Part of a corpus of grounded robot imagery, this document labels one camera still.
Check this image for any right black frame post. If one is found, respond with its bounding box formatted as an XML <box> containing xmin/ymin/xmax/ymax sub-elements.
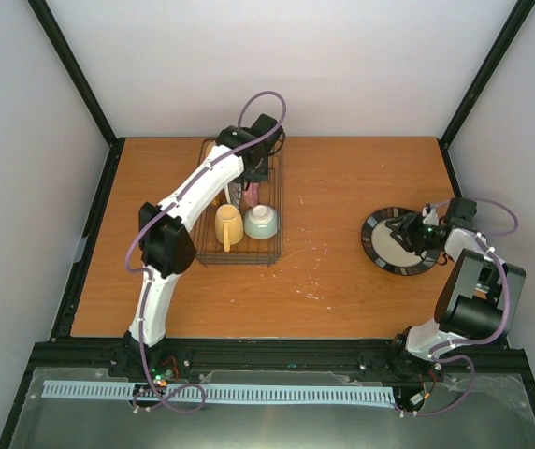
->
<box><xmin>439</xmin><ymin>0</ymin><xmax>535</xmax><ymax>152</ymax></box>

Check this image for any grey wire dish rack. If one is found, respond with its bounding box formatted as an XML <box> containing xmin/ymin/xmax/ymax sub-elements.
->
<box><xmin>193</xmin><ymin>150</ymin><xmax>283</xmax><ymax>266</ymax></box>

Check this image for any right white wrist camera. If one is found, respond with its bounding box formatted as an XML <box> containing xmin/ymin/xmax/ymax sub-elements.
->
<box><xmin>422</xmin><ymin>203</ymin><xmax>440</xmax><ymax>226</ymax></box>

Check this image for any white blue striped plate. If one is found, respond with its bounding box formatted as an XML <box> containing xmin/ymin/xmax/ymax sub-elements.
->
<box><xmin>224</xmin><ymin>181</ymin><xmax>242</xmax><ymax>209</ymax></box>

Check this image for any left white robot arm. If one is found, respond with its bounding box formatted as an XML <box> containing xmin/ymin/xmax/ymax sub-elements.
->
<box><xmin>124</xmin><ymin>114</ymin><xmax>282</xmax><ymax>377</ymax></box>

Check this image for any yellow ceramic mug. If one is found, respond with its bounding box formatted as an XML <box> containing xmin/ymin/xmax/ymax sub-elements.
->
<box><xmin>214</xmin><ymin>204</ymin><xmax>244</xmax><ymax>253</ymax></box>

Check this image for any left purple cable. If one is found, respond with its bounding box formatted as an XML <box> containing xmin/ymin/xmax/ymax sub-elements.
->
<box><xmin>124</xmin><ymin>90</ymin><xmax>289</xmax><ymax>415</ymax></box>

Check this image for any light green ceramic bowl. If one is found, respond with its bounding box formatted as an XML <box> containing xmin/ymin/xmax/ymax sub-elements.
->
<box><xmin>243</xmin><ymin>204</ymin><xmax>279</xmax><ymax>240</ymax></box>

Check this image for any light blue slotted cable duct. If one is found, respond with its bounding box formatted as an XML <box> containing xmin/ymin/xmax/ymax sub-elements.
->
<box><xmin>40</xmin><ymin>380</ymin><xmax>395</xmax><ymax>408</ymax></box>

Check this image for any pink polka dot plate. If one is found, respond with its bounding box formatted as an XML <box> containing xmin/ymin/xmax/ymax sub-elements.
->
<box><xmin>243</xmin><ymin>182</ymin><xmax>260</xmax><ymax>209</ymax></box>

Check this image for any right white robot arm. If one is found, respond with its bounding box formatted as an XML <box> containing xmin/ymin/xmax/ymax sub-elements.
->
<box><xmin>385</xmin><ymin>197</ymin><xmax>526</xmax><ymax>372</ymax></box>

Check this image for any black frame post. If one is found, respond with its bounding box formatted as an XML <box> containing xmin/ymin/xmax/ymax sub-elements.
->
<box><xmin>26</xmin><ymin>0</ymin><xmax>119</xmax><ymax>146</ymax></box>
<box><xmin>439</xmin><ymin>0</ymin><xmax>535</xmax><ymax>152</ymax></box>

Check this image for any left black frame post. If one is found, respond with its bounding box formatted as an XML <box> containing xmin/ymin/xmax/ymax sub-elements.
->
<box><xmin>26</xmin><ymin>0</ymin><xmax>119</xmax><ymax>146</ymax></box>

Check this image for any black aluminium frame rail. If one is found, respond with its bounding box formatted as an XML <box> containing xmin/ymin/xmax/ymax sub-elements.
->
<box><xmin>28</xmin><ymin>340</ymin><xmax>530</xmax><ymax>380</ymax></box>

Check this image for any black striped plate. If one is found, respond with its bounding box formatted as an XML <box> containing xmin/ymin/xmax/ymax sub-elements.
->
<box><xmin>360</xmin><ymin>207</ymin><xmax>441</xmax><ymax>276</ymax></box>

